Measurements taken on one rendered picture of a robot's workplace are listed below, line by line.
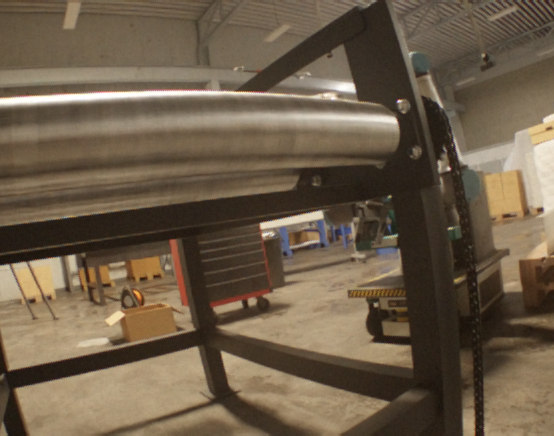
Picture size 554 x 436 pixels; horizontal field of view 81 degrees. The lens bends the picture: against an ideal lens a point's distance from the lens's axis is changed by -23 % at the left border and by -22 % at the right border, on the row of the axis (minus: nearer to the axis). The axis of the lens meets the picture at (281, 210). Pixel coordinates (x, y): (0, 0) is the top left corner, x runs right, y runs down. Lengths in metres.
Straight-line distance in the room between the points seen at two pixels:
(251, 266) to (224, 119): 3.10
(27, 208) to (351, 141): 0.56
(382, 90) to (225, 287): 2.80
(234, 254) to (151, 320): 0.94
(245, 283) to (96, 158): 3.14
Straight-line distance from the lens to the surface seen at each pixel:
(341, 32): 0.93
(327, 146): 0.60
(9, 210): 0.73
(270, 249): 4.93
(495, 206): 9.23
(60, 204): 0.73
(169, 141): 0.46
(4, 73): 11.72
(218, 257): 3.40
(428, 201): 0.77
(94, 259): 6.11
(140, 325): 3.27
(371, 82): 0.86
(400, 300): 2.05
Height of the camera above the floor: 0.71
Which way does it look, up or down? 2 degrees up
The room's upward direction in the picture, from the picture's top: 10 degrees counter-clockwise
